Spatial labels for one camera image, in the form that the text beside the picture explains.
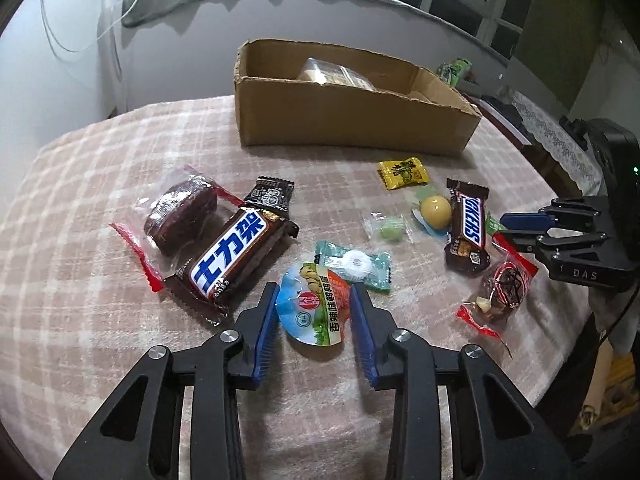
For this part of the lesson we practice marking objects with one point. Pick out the dark red jelly cake packet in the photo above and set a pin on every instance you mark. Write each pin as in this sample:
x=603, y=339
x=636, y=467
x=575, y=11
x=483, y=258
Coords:
x=180, y=215

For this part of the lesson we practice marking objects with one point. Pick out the brown cardboard box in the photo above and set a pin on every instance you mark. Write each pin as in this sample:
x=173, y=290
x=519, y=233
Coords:
x=350, y=120

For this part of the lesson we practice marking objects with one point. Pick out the braised egg teal packet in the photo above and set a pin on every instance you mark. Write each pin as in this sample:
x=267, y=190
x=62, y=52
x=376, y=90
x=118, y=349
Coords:
x=435, y=210

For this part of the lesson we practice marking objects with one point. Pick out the blue orange snack pouch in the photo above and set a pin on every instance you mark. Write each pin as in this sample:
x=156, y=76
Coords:
x=312, y=310

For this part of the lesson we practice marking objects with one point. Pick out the small black candy packet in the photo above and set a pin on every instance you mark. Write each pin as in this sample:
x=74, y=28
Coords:
x=270, y=195

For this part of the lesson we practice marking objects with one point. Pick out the large brown chocolate bar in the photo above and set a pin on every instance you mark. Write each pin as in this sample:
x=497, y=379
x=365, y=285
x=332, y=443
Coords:
x=230, y=255

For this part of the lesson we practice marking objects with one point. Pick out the large clear snack bag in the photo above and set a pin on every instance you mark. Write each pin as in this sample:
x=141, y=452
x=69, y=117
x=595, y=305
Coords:
x=325, y=72

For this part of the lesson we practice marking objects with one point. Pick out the green candy clear wrapper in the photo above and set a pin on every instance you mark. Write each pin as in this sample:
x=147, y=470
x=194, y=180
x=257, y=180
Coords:
x=391, y=230

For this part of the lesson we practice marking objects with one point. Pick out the grey cloth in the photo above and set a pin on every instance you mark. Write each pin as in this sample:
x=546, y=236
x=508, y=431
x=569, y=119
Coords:
x=150, y=5

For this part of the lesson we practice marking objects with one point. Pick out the white mint teal wrapper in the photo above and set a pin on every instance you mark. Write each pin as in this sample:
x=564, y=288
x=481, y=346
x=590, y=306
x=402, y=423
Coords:
x=355, y=262

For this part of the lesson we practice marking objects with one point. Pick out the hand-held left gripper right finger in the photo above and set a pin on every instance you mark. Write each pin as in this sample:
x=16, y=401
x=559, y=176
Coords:
x=362, y=340

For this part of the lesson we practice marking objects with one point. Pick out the yellow candy packet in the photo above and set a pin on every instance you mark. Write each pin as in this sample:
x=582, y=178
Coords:
x=402, y=172

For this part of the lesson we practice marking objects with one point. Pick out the small brown chocolate bar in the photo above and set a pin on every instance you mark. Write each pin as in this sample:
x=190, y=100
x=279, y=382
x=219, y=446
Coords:
x=467, y=230

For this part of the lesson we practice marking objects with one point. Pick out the red clear nut snack packet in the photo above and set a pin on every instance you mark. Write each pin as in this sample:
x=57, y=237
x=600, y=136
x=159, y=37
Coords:
x=505, y=285

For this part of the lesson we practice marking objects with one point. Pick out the green printed packet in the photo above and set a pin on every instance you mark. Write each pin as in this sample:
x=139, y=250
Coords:
x=455, y=71

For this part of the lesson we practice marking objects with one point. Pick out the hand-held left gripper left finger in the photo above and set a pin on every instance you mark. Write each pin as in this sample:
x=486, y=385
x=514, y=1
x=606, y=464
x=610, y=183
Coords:
x=265, y=335

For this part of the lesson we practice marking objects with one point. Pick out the white lace cloth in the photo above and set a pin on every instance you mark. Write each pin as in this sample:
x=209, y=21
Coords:
x=550, y=135

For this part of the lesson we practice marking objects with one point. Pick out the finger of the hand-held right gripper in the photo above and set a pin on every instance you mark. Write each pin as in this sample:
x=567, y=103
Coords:
x=520, y=220
x=520, y=240

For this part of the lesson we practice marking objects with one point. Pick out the dark red cabinet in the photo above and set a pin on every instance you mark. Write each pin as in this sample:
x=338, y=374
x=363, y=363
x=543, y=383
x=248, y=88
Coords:
x=500, y=120

